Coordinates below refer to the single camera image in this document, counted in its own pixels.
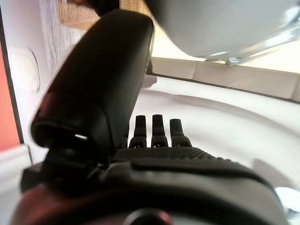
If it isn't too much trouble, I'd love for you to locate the woven wicker basket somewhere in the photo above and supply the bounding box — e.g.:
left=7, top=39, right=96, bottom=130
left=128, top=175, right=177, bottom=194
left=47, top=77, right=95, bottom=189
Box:
left=57, top=0, right=123, bottom=30

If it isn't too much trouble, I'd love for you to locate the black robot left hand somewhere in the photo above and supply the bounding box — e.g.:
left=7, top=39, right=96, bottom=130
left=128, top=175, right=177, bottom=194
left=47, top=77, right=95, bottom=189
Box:
left=9, top=9, right=288, bottom=225

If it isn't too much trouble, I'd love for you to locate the grey striped rug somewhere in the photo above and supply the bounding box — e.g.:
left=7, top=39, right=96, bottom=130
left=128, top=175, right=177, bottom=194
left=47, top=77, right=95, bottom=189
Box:
left=38, top=0, right=100, bottom=72

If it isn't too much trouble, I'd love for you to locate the bed with beige cover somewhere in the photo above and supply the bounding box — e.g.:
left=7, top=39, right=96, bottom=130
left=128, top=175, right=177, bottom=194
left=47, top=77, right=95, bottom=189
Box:
left=137, top=57, right=300, bottom=213

